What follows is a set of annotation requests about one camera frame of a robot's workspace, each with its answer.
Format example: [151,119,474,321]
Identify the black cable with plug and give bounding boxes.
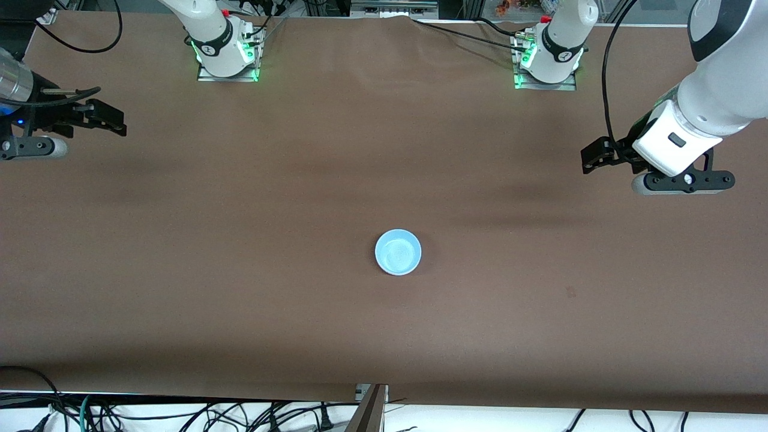
[252,401,361,432]

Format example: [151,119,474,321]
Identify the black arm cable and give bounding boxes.
[18,0,124,109]
[603,0,640,157]

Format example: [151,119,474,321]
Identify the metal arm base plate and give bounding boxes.
[513,33,578,92]
[197,24,261,83]

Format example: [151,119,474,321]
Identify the brown wooden beam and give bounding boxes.
[345,384,389,432]

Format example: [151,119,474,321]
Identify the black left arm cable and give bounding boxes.
[603,0,640,157]

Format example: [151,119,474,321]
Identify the green cable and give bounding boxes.
[79,394,97,432]

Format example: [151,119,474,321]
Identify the black looped floor cable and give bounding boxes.
[0,366,64,432]

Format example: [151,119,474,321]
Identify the blue bowl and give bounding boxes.
[374,229,422,277]

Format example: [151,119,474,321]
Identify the long black table cable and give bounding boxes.
[411,18,529,52]

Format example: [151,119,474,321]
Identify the grey power strip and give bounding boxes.
[351,0,439,19]

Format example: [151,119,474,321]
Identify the brown table cover sheet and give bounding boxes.
[0,12,768,413]

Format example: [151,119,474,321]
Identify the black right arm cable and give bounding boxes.
[18,0,124,109]

